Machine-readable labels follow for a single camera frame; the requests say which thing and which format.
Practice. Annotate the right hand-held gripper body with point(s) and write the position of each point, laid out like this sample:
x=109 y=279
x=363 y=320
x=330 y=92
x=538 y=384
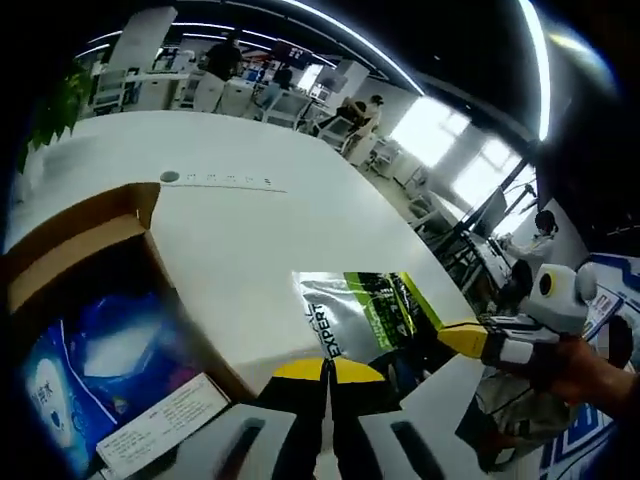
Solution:
x=565 y=300

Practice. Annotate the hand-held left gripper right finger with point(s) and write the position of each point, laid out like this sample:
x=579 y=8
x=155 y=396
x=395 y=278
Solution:
x=360 y=395

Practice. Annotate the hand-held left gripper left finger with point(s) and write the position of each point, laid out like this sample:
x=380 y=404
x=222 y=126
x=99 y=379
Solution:
x=295 y=395

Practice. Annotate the silver green soft pouch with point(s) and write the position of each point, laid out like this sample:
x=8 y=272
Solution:
x=360 y=315

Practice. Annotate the small white printed box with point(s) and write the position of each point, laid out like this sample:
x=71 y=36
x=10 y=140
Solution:
x=165 y=425

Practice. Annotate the blue wet wipes soft pack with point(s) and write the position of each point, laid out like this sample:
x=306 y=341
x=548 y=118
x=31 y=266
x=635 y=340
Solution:
x=55 y=395

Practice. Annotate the brown cardboard shoe box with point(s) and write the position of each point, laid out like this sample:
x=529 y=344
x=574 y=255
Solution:
x=75 y=240

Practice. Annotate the person's right hand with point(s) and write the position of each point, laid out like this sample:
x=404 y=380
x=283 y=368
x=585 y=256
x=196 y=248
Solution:
x=580 y=370

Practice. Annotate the person's patterned clothing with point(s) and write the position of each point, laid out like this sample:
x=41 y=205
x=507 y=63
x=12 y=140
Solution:
x=520 y=420

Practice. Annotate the white blue-striped panel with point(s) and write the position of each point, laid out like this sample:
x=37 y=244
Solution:
x=580 y=440

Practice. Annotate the table socket strip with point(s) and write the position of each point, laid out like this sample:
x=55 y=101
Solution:
x=225 y=181

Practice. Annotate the curved ceiling light strip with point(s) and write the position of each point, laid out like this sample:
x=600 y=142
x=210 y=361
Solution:
x=537 y=70

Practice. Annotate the green leafy plant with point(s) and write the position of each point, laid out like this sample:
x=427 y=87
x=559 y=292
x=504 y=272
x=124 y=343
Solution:
x=60 y=115

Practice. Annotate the blue-framed wall poster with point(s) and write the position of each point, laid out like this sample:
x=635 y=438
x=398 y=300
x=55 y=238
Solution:
x=612 y=300

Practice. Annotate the black metal-frame desk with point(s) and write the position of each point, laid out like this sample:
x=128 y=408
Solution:
x=470 y=240

